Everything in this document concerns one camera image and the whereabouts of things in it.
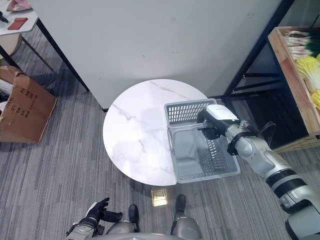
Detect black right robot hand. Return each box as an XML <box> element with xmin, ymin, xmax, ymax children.
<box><xmin>196</xmin><ymin>104</ymin><xmax>239</xmax><ymax>141</ymax></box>

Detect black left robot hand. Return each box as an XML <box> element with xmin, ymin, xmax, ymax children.
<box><xmin>84</xmin><ymin>197</ymin><xmax>124</xmax><ymax>226</ymax></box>

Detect grey plastic shopping basket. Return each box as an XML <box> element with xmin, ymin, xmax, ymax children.
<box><xmin>163</xmin><ymin>98</ymin><xmax>241</xmax><ymax>185</ymax></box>

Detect silver left robot leg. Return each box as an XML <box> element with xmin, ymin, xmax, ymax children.
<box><xmin>104</xmin><ymin>204</ymin><xmax>141</xmax><ymax>238</ymax></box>

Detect silver robot leg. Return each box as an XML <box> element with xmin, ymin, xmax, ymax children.
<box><xmin>170</xmin><ymin>194</ymin><xmax>204</xmax><ymax>240</ymax></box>
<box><xmin>104</xmin><ymin>204</ymin><xmax>141</xmax><ymax>238</ymax></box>

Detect silver robot torso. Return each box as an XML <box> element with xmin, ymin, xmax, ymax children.
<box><xmin>106</xmin><ymin>231</ymin><xmax>177</xmax><ymax>240</ymax></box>

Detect brass floor socket plate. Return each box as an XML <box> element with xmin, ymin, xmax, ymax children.
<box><xmin>150</xmin><ymin>188</ymin><xmax>170</xmax><ymax>208</ymax></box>

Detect wooden vegetable crate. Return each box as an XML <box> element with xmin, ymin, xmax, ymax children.
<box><xmin>267</xmin><ymin>25</ymin><xmax>320</xmax><ymax>154</ymax></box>

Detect round white marble table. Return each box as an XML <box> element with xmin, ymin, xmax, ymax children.
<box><xmin>102</xmin><ymin>78</ymin><xmax>209</xmax><ymax>187</ymax></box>

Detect silver right robot leg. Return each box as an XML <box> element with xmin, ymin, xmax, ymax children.
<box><xmin>170</xmin><ymin>194</ymin><xmax>204</xmax><ymax>240</ymax></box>

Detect yellow napa cabbage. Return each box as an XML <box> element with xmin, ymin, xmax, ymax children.
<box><xmin>310</xmin><ymin>89</ymin><xmax>320</xmax><ymax>111</ymax></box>
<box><xmin>295</xmin><ymin>53</ymin><xmax>320</xmax><ymax>94</ymax></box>

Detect white partition panel black-framed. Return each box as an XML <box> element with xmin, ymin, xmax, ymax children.
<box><xmin>27</xmin><ymin>0</ymin><xmax>283</xmax><ymax>113</ymax></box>

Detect bunch of green onions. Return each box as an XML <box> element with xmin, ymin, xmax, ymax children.
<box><xmin>284</xmin><ymin>29</ymin><xmax>320</xmax><ymax>60</ymax></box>

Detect brown cardboard box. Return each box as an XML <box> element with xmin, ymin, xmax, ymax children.
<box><xmin>0</xmin><ymin>65</ymin><xmax>58</xmax><ymax>144</ymax></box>

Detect beige round stool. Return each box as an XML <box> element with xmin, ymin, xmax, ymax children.
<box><xmin>0</xmin><ymin>33</ymin><xmax>24</xmax><ymax>57</ymax></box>

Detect red flat wallet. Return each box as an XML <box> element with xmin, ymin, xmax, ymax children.
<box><xmin>7</xmin><ymin>17</ymin><xmax>28</xmax><ymax>31</ymax></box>

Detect white table with black legs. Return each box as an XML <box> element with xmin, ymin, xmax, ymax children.
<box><xmin>0</xmin><ymin>0</ymin><xmax>58</xmax><ymax>76</ymax></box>

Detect dark red flat object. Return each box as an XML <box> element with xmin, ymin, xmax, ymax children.
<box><xmin>4</xmin><ymin>0</ymin><xmax>34</xmax><ymax>12</ymax></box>

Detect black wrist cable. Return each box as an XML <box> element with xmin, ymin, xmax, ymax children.
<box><xmin>258</xmin><ymin>120</ymin><xmax>276</xmax><ymax>137</ymax></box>

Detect black metal shelf frame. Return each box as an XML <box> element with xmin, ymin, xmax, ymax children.
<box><xmin>223</xmin><ymin>0</ymin><xmax>296</xmax><ymax>98</ymax></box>

